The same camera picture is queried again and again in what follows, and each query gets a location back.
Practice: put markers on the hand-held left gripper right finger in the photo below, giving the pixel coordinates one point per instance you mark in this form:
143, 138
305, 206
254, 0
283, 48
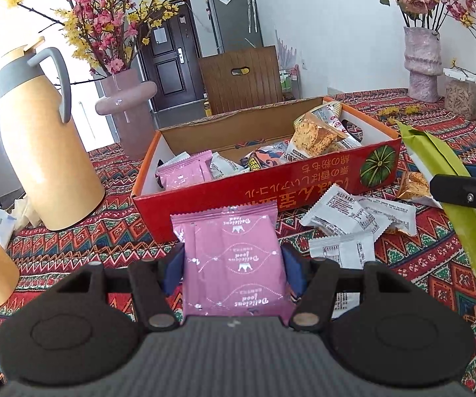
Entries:
293, 269

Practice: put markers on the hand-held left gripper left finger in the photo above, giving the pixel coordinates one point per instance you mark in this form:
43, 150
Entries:
174, 269

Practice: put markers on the plain green snack packet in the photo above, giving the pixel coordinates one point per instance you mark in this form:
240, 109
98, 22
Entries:
461, 227

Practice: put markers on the pink snack packet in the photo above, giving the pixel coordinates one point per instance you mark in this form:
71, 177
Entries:
184, 173
234, 264

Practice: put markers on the red cardboard box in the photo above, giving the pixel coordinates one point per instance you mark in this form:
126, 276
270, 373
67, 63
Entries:
262, 194

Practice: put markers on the white and yellow chip bag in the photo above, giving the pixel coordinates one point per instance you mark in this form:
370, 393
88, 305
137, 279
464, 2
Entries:
337, 122

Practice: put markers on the clear plastic food container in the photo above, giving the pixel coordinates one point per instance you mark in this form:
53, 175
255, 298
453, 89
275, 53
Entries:
463, 97

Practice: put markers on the fallen yellow petals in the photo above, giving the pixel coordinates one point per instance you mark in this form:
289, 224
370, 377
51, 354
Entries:
399, 111

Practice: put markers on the pink textured vase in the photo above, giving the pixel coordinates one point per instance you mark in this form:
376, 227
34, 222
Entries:
422, 66

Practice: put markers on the cream cloth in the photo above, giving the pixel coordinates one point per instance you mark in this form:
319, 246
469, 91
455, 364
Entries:
25, 213

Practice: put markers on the yellow thermos jug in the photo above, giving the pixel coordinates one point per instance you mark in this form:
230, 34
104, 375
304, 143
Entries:
52, 153

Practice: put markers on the brown wooden chair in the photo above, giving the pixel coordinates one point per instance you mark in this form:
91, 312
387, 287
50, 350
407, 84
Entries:
242, 87

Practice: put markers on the dark brown door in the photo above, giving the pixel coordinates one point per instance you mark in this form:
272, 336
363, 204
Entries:
172, 70

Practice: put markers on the grey refrigerator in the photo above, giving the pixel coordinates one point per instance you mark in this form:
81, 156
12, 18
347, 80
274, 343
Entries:
229, 20

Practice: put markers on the pink and yellow blossom branches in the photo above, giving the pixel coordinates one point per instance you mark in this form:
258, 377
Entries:
97, 20

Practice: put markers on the hanging umbrella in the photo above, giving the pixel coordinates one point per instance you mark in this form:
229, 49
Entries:
249, 4

